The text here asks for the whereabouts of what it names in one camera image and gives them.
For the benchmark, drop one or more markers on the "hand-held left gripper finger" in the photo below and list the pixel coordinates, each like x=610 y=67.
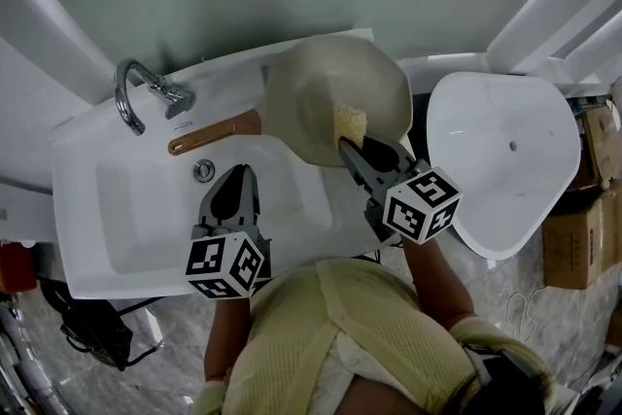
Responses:
x=223 y=204
x=254 y=204

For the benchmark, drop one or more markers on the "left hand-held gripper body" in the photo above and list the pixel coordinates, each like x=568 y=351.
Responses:
x=218 y=265

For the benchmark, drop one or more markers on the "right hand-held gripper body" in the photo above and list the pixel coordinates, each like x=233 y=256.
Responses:
x=418 y=209

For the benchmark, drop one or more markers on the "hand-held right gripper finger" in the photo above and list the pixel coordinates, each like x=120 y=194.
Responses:
x=362 y=170
x=389 y=155

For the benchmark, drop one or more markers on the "yellow sponge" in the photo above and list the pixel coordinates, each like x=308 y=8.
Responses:
x=351 y=124

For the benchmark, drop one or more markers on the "person's right forearm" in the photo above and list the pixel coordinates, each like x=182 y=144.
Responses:
x=437 y=277

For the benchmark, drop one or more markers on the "person's left forearm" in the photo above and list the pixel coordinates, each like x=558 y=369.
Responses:
x=228 y=340

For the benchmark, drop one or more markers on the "chrome sink drain stopper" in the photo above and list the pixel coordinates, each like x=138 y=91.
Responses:
x=204 y=170

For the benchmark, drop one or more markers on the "white ceramic sink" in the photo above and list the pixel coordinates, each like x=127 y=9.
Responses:
x=146 y=218

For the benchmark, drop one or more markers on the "white paper sheet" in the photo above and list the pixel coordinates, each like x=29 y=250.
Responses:
x=153 y=323

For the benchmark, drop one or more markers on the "pale yellow knit cardigan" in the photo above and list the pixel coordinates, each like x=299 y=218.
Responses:
x=291 y=330

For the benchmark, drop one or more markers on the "white freestanding bathtub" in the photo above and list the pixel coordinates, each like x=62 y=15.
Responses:
x=500 y=150

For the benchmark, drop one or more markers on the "chrome faucet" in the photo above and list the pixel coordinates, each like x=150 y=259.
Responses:
x=176 y=98

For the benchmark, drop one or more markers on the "white lace undershirt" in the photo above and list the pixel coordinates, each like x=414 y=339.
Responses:
x=362 y=359

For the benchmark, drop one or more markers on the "large printed cardboard box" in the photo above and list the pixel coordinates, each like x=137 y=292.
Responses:
x=578 y=243

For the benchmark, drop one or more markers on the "tan cardboard box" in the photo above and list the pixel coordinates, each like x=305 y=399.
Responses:
x=602 y=141

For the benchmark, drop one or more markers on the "red box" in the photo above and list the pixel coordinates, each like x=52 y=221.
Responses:
x=17 y=267

